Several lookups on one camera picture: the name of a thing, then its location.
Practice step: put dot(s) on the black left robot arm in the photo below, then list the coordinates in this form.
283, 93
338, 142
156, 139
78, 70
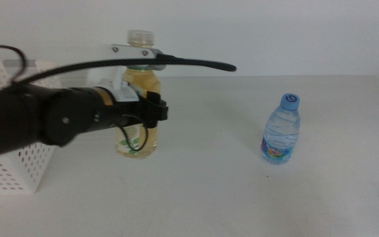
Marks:
18, 118

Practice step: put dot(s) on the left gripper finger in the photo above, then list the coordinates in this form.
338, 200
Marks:
156, 110

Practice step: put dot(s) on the clear water bottle blue cap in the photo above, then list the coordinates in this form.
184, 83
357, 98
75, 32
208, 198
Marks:
280, 131

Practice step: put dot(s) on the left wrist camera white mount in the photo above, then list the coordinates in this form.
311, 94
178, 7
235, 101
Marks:
130, 51

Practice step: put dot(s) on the yellow tea bottle green label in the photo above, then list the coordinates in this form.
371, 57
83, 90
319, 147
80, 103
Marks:
143, 82

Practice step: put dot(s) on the white perforated plastic basket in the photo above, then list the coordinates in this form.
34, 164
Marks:
12, 174

